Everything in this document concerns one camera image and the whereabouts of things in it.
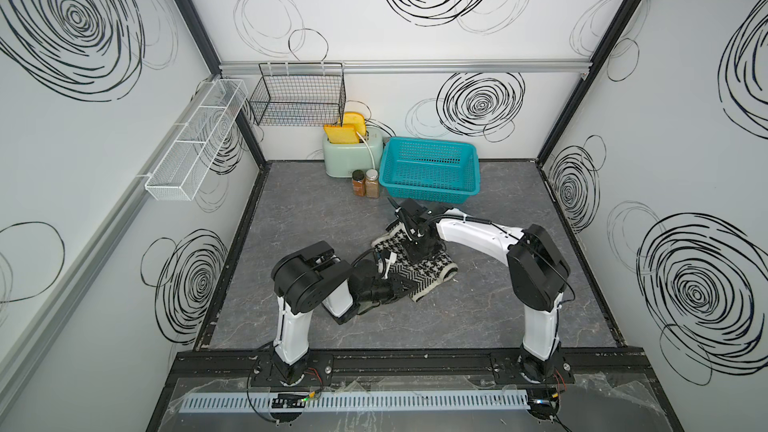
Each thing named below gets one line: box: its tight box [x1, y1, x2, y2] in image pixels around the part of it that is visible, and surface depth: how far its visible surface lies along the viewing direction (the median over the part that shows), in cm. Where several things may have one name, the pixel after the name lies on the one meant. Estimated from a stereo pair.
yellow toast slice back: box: [344, 111, 366, 137], surface depth 107 cm
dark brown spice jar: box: [352, 169, 366, 197], surface depth 107 cm
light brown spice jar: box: [365, 168, 380, 199], surface depth 105 cm
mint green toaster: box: [359, 126, 384, 171], surface depth 110 cm
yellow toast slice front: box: [324, 124, 361, 144], surface depth 104 cm
